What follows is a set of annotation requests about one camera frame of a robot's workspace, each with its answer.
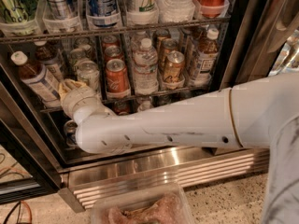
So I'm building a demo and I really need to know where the open glass fridge door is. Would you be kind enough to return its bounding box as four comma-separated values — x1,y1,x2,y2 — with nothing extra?
212,0,299,90

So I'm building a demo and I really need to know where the silver 7up can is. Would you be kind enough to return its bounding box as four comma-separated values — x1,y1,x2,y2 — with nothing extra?
77,61,100,91
69,48,88,66

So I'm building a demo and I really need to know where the red coca-cola can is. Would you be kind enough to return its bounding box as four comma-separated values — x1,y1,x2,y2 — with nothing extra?
104,46,123,63
106,59,129,93

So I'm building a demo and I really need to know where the brown tea bottle left rear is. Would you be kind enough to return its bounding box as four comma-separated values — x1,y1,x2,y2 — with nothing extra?
35,41,64,81

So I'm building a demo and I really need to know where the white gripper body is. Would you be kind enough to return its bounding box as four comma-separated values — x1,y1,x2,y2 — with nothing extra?
61,87,114,124

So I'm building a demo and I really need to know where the water bottle bottom shelf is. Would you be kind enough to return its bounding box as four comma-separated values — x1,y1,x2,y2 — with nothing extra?
137,101,153,112

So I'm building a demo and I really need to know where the blue pepsi can bottom shelf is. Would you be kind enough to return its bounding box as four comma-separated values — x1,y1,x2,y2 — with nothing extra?
64,120,78,146

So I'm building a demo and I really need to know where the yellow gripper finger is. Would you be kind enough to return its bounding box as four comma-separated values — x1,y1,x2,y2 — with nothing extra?
58,82,68,101
64,79,86,90

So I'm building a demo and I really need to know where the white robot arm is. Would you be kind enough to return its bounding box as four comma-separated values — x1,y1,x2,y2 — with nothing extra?
59,73,299,224

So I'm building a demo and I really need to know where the clear plastic food container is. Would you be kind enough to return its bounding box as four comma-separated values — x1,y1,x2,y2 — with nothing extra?
91,183,195,224

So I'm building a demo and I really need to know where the orange black floor cable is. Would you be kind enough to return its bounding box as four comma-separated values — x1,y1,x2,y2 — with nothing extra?
2,200,34,224

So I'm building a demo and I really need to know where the gold can shelf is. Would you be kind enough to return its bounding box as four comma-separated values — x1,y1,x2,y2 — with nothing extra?
159,38,178,71
163,50,185,83

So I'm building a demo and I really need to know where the clear water bottle middle shelf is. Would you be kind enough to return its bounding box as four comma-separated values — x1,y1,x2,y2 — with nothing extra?
133,38,158,94

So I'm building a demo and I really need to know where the green bottle top left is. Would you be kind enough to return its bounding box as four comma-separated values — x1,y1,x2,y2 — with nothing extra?
0,0,38,35

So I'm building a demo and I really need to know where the steel fridge vent grille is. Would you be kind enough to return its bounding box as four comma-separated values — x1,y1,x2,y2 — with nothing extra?
58,147,269,213

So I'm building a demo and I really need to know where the brown tea bottle right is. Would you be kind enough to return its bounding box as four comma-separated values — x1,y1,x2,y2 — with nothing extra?
189,28,219,80

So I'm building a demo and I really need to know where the red can bottom shelf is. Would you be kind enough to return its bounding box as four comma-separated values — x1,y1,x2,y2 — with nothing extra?
113,101,131,115

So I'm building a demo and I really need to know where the silver 7up can front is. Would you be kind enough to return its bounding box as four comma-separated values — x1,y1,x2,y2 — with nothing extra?
77,61,100,91

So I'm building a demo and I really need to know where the red coca-cola can front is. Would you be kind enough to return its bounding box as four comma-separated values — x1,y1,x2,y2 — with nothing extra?
106,59,129,93

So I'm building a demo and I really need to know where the brown tea bottle left front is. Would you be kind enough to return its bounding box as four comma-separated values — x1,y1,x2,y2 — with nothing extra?
11,51,61,108

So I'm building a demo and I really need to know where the gold can front middle shelf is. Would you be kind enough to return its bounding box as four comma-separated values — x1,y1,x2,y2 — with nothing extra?
163,50,185,83

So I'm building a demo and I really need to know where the brown tea bottle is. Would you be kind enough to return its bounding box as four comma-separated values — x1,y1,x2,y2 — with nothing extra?
35,41,64,81
11,51,61,108
189,28,219,80

